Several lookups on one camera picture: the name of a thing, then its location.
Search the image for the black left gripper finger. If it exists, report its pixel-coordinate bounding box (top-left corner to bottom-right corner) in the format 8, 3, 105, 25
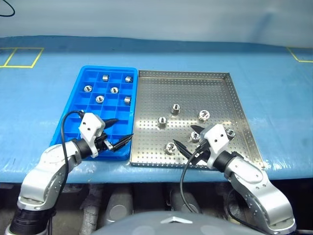
110, 133, 134, 151
104, 118, 119, 128

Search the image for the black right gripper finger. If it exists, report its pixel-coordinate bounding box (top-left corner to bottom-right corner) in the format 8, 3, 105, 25
173, 139, 194, 160
190, 125, 204, 136

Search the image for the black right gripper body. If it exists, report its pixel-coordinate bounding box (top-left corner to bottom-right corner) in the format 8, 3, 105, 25
189, 141, 210, 166

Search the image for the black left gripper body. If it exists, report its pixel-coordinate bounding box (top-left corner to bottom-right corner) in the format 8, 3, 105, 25
94, 133, 115, 154

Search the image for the blue compartment tray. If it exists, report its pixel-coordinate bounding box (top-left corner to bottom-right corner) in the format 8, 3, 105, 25
49, 65, 138, 162

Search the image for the perforated metal tray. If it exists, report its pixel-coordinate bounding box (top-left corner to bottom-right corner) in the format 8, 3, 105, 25
129, 70, 266, 170

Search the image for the grey rounded shape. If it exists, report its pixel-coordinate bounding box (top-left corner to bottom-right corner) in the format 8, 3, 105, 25
105, 188, 134, 225
168, 188, 201, 214

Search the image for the grey robot torso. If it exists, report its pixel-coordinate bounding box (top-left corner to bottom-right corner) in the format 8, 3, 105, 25
92, 211, 267, 235

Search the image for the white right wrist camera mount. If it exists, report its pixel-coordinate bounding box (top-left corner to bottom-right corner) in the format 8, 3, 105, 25
200, 124, 232, 160

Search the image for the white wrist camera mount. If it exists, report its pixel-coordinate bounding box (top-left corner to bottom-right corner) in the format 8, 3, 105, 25
78, 113, 106, 158
200, 124, 232, 160

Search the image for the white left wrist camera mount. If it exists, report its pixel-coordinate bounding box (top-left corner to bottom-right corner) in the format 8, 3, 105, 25
78, 113, 106, 158

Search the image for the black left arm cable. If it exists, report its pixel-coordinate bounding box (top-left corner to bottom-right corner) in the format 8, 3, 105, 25
50, 110, 86, 221

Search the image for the thin black cable loop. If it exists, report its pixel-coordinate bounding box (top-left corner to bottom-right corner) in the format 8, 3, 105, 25
0, 0, 16, 18

